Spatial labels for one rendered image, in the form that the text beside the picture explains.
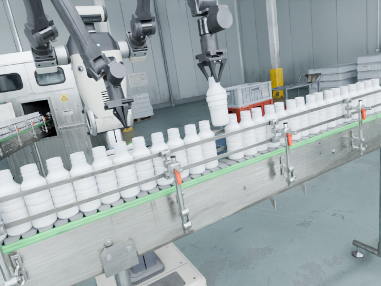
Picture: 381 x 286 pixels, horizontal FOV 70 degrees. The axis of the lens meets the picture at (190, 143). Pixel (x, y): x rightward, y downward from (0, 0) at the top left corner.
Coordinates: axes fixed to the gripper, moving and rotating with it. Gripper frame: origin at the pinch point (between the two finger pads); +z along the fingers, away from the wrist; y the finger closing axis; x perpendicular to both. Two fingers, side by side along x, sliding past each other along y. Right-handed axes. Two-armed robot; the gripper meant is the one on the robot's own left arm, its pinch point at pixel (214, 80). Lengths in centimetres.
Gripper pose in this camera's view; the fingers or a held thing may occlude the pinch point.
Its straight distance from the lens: 94.8
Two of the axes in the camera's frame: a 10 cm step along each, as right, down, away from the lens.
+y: -4.8, -1.3, 8.7
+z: 1.5, 9.6, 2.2
